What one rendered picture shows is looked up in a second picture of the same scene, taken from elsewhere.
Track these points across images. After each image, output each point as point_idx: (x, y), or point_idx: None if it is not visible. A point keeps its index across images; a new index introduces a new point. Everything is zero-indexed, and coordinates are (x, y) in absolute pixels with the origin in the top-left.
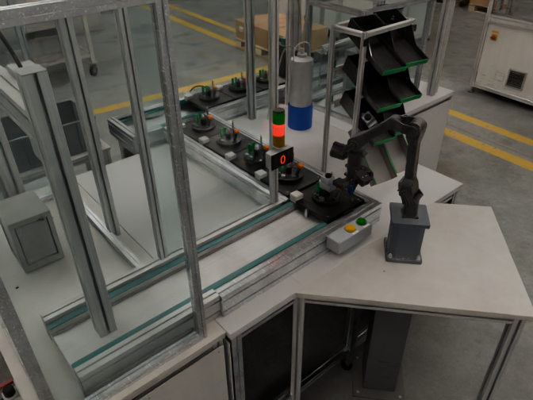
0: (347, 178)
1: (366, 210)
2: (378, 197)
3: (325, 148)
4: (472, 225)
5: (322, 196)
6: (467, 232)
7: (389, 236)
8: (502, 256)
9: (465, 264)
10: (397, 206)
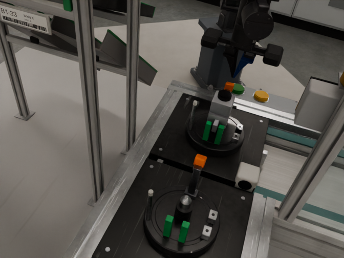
0: (258, 47)
1: (205, 90)
2: (105, 115)
3: (100, 132)
4: (124, 40)
5: (226, 132)
6: (141, 42)
7: (229, 72)
8: (167, 25)
9: (198, 43)
10: (223, 35)
